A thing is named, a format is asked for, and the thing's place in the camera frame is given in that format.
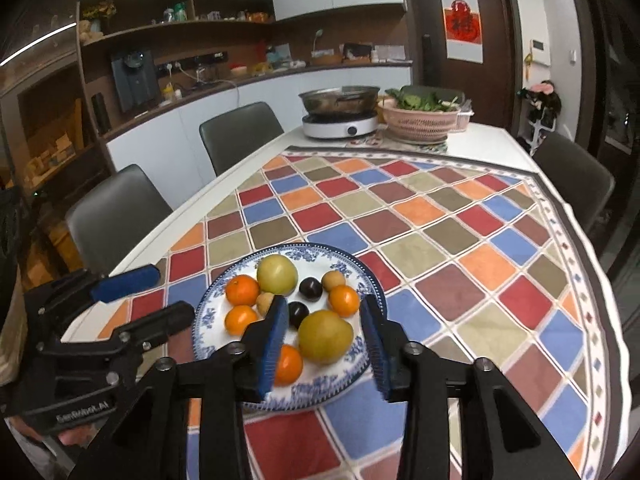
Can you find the pink plastic basket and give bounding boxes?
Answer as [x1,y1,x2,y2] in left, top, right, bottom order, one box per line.
[382,102,463,143]

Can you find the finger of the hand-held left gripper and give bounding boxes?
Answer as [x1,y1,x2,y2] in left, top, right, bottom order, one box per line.
[22,263,162,356]
[37,301,196,362]

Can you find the golden green apple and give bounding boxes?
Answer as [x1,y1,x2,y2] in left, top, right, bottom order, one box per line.
[298,310,355,366]

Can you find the grey dining chair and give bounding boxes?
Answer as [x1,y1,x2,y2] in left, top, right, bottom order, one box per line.
[199,101,285,177]
[531,132,616,233]
[65,164,173,273]

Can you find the black cylindrical flask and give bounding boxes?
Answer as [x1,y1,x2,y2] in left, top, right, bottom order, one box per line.
[91,92,112,136]

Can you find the dark brown door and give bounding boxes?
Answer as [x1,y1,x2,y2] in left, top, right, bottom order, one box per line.
[405,0,521,131]

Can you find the steel cooking pot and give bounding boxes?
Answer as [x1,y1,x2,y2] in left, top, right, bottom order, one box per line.
[298,85,382,118]

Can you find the white plastic basket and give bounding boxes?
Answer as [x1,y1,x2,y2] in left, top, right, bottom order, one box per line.
[452,100,475,131]

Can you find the white wall calendar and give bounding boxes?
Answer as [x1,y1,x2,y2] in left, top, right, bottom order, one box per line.
[440,0,485,65]

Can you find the blue patterned white plate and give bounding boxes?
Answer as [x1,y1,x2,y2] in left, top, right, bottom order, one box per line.
[191,242,387,413]

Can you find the white electric cooker base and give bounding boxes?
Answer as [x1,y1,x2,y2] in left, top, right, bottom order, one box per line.
[301,114,379,140]

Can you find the green leafy vegetables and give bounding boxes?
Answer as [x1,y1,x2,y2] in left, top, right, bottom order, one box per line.
[385,85,466,112]

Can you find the person's left forearm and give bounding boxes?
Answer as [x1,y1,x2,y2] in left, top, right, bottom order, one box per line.
[0,265,31,391]

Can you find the person's left hand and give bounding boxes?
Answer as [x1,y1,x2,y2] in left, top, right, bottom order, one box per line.
[7,410,108,461]

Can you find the black countertop appliance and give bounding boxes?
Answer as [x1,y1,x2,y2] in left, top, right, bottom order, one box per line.
[110,49,161,113]

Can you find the colourful checked tablecloth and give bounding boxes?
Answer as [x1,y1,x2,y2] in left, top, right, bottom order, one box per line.
[97,147,628,480]

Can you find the orange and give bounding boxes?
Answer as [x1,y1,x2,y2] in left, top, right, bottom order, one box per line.
[328,285,361,318]
[274,344,304,386]
[224,305,260,337]
[226,275,261,307]

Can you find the pale green apple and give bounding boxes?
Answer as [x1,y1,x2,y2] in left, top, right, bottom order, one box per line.
[256,254,299,296]

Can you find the plush toy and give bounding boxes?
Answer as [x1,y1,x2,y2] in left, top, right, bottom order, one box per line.
[517,80,562,131]

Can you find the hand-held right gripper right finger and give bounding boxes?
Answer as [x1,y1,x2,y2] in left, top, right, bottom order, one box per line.
[360,295,571,480]

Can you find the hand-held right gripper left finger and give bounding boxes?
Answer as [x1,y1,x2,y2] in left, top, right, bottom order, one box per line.
[67,296,290,480]

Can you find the black box on tray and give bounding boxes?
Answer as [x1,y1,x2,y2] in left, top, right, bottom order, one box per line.
[342,42,373,63]

